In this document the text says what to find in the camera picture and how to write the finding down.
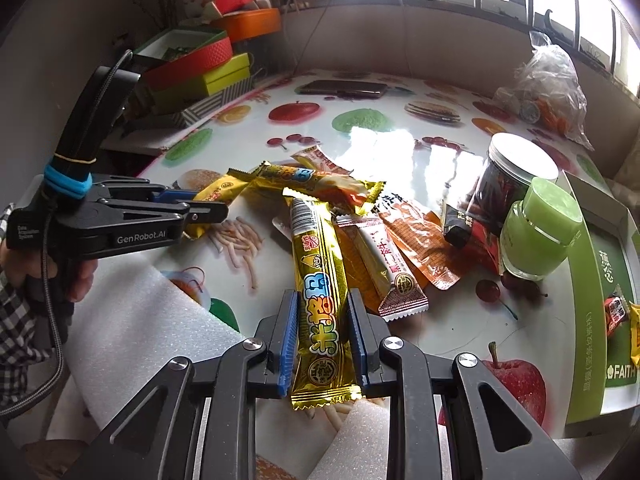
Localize lime green box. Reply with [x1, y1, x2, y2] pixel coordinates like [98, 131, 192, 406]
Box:
[149, 52, 251, 107]

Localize green cardboard box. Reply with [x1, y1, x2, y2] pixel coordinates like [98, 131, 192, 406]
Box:
[562, 170, 640, 426]

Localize black snack packet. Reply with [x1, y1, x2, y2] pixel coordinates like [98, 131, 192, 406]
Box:
[442, 204, 482, 249]

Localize person's left hand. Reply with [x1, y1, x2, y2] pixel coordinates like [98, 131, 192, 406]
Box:
[67, 257, 99, 306]

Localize orange box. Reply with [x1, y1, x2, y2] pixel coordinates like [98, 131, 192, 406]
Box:
[210, 7, 282, 44]

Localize long yellow snack bar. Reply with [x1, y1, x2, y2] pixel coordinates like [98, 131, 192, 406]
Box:
[282, 187, 363, 413]

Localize orange white snack packet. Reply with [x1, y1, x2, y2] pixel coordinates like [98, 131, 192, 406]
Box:
[290, 145, 352, 177]

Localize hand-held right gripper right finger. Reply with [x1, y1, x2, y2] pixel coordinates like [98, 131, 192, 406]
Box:
[347, 287, 583, 480]

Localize white foam sheet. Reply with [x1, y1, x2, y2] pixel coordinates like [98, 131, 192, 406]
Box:
[47, 254, 242, 443]

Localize green jar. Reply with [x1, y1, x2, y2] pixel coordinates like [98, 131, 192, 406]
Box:
[500, 176, 584, 281]

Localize clear plastic bag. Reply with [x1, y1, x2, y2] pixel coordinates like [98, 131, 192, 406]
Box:
[492, 30, 596, 152]

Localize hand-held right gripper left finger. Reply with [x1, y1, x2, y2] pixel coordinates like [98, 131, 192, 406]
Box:
[62, 287, 301, 480]

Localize clear plastic jar dark contents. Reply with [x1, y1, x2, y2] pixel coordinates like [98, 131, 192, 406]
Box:
[472, 132, 560, 222]

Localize fruit print tablecloth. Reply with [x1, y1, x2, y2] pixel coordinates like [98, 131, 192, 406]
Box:
[100, 67, 621, 480]

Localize red gift box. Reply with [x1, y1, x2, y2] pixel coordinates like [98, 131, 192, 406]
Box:
[134, 27, 235, 92]

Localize black white striped box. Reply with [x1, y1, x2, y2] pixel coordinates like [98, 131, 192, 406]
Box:
[172, 77, 257, 129]

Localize small red black packet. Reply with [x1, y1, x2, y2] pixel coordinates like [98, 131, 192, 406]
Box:
[604, 296, 631, 334]

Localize smartphone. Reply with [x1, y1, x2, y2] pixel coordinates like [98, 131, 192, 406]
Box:
[295, 79, 390, 100]

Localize white red candy packet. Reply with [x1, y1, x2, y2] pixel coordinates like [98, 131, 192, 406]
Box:
[332, 214, 431, 322]

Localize yellow snack packet round logo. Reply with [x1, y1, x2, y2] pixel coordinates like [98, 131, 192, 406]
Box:
[182, 167, 262, 241]

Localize orange snack pouch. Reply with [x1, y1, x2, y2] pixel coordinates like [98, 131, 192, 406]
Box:
[374, 194, 462, 292]

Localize yellow snack bar blue print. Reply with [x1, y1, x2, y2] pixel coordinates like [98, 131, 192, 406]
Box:
[250, 160, 386, 213]

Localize dark red snack pouch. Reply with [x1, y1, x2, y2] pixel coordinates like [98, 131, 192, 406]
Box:
[470, 220, 504, 277]

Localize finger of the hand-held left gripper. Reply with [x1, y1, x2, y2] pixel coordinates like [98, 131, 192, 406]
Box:
[186, 201, 229, 226]
[150, 186, 202, 206]

